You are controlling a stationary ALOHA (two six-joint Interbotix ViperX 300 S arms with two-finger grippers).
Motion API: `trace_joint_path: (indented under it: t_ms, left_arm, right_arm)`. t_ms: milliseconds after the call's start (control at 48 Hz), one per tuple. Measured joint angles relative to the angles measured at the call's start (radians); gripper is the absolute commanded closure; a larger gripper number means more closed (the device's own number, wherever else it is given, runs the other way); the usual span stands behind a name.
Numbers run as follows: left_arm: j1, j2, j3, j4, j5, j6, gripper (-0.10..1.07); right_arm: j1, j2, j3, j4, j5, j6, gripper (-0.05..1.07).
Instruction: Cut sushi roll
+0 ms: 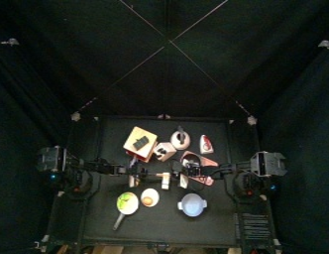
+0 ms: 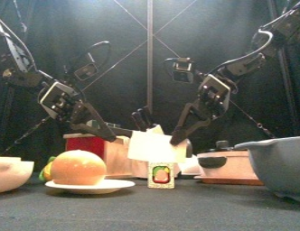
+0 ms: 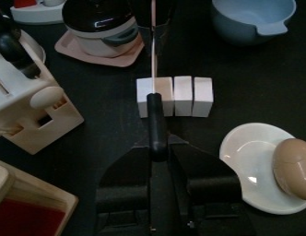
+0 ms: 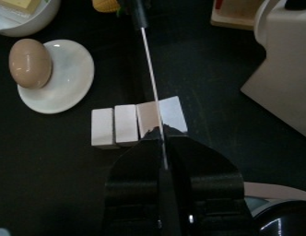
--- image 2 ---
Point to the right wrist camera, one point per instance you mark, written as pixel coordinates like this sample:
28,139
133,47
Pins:
182,70

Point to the orange toy ball food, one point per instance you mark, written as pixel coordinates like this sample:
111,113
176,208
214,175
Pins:
77,168

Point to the yellow green toy food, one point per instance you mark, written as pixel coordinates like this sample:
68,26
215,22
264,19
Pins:
47,172

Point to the dark toy sushi piece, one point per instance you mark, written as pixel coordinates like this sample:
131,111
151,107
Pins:
112,124

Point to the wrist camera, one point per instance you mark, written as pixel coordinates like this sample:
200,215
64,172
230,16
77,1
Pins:
85,71
182,70

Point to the blue toy pot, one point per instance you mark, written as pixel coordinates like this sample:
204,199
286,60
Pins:
276,165

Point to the white small plate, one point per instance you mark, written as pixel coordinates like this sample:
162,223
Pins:
89,186

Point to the red wooden box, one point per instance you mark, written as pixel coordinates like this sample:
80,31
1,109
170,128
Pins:
84,149

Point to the metal frame pole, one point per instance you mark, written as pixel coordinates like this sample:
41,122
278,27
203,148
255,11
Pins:
150,54

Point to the small juice carton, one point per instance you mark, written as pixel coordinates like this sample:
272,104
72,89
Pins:
160,175

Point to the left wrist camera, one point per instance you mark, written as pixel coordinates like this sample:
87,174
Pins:
85,71

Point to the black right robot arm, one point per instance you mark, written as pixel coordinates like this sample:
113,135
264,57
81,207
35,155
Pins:
272,33

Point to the cream white toy piece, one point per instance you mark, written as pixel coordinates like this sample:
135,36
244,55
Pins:
180,152

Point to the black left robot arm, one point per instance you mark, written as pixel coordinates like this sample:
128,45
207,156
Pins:
15,60

